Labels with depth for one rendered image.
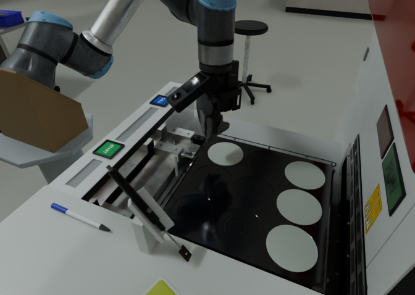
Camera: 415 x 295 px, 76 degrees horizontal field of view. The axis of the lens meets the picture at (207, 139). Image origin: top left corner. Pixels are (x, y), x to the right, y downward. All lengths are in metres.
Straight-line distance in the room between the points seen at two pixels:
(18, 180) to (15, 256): 1.76
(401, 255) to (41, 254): 0.53
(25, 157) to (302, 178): 0.85
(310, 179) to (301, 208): 0.10
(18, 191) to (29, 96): 1.40
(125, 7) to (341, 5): 5.71
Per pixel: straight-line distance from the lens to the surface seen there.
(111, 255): 0.52
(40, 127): 0.96
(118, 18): 1.00
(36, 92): 0.92
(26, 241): 0.59
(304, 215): 0.65
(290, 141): 0.97
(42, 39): 1.00
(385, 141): 0.57
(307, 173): 0.74
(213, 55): 0.56
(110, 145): 0.72
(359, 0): 6.43
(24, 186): 2.26
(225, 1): 0.54
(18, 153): 1.07
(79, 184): 0.66
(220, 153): 0.75
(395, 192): 0.47
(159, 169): 0.75
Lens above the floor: 1.40
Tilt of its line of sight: 38 degrees down
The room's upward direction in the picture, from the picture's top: straight up
